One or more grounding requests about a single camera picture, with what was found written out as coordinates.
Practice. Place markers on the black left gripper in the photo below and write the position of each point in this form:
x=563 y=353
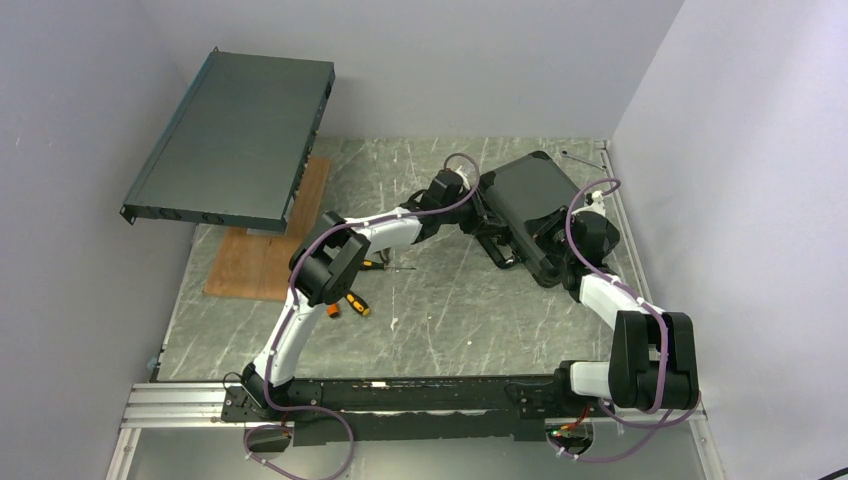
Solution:
x=484 y=218

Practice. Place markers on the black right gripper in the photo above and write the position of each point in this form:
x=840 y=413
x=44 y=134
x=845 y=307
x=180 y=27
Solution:
x=542 y=228

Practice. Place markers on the black poker set case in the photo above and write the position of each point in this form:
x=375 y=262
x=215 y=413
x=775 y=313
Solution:
x=525 y=195

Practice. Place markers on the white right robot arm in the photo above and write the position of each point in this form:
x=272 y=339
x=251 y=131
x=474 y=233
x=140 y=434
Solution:
x=652 y=363

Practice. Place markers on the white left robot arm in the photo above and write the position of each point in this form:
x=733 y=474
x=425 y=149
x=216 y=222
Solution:
x=324 y=267

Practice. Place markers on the small black screwdriver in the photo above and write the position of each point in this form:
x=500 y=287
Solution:
x=368 y=265

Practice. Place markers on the orange black screwdriver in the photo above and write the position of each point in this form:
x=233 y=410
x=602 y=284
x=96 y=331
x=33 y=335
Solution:
x=358 y=304

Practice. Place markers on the brown wooden board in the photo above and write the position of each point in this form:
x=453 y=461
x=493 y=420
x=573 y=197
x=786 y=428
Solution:
x=254 y=264

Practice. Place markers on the dark grey rack server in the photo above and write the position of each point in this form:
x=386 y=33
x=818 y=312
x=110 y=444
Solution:
x=235 y=149

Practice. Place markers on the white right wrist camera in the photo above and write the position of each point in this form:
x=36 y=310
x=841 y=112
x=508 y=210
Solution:
x=594 y=204

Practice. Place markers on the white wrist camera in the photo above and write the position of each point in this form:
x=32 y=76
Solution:
x=469 y=175
x=594 y=204

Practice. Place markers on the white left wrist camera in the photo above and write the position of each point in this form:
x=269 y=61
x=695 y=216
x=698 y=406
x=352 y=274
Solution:
x=469 y=175

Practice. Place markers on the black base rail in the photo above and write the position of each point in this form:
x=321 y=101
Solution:
x=319 y=411

